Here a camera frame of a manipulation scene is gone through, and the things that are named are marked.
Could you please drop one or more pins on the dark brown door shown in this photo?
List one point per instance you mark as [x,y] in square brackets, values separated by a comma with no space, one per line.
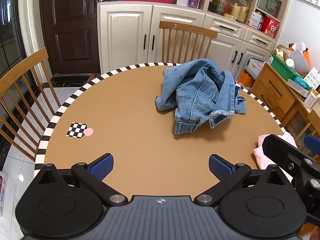
[72,25]

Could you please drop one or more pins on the printed booklet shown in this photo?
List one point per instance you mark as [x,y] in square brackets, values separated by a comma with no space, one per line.
[312,78]

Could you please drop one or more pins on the teal wipes packet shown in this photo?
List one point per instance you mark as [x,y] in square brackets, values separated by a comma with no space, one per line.
[302,82]

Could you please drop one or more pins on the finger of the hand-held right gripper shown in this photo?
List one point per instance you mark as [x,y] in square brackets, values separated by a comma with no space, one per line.
[280,150]
[312,143]

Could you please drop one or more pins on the white bottle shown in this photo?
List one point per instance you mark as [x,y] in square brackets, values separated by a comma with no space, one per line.
[311,99]

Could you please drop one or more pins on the wooden side cabinet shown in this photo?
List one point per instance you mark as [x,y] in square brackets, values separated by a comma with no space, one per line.
[270,92]

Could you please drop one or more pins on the checkerboard marker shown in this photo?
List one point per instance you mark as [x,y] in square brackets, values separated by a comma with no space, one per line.
[76,130]

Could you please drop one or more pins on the pink round sticker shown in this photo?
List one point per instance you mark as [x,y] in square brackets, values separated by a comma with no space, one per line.
[89,132]

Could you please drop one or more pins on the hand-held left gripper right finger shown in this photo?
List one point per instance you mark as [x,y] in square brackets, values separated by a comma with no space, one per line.
[220,167]

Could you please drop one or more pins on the row of jars and packets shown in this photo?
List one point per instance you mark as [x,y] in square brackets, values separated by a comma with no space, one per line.
[230,5]

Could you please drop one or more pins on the blue denim jeans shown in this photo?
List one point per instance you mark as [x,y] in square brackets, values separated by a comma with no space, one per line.
[197,97]

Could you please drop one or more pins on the pink garment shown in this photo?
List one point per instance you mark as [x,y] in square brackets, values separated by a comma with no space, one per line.
[261,156]

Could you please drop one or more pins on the printed paper sheet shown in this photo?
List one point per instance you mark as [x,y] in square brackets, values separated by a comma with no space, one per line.
[3,192]

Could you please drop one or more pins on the green plastic basket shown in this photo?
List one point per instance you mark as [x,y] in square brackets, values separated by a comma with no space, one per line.
[285,68]

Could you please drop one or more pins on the orange bag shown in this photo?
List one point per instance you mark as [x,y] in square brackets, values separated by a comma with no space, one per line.
[246,78]

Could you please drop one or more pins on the glass sliding door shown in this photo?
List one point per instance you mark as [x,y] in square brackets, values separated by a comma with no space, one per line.
[11,30]

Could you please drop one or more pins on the red tin box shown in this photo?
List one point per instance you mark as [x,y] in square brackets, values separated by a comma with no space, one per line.
[270,27]

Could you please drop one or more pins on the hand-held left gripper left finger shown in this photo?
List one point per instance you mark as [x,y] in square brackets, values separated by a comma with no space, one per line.
[102,165]

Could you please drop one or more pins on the white sideboard cabinet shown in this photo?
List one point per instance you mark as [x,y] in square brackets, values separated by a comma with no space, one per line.
[125,37]

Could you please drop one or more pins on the green storage box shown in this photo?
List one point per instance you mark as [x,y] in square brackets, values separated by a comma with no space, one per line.
[268,2]

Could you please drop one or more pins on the wooden spindle chair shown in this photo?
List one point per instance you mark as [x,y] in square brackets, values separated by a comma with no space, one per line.
[22,100]
[185,30]

